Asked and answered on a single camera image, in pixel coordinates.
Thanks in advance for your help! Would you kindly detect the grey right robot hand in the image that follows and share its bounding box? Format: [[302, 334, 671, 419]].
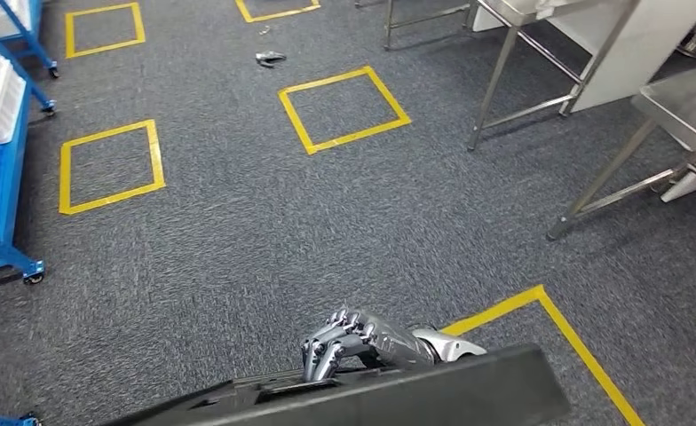
[[300, 308, 443, 383]]

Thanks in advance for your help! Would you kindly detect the stainless steel table frame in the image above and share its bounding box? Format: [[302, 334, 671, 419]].
[[353, 0, 479, 52]]

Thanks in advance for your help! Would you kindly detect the yellow floor tape square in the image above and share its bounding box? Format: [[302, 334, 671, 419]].
[[277, 66, 412, 156], [440, 284, 647, 426]]

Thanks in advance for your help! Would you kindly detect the stainless steel workbench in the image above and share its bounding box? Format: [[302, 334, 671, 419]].
[[546, 59, 696, 242]]

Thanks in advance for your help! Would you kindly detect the blue shelf rack with casters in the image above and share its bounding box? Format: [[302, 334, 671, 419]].
[[0, 8, 58, 288], [0, 0, 61, 79]]

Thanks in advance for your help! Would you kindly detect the grey crumpled floor scrap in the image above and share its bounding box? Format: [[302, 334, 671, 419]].
[[255, 50, 288, 68]]

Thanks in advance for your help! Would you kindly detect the black plastic plate bracket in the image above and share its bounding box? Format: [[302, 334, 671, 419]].
[[98, 343, 573, 426]]

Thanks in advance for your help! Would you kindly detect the white cabinet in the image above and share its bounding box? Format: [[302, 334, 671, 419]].
[[471, 0, 696, 114]]

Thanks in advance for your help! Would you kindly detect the white plastic piece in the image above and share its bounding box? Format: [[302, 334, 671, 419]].
[[660, 155, 696, 205]]

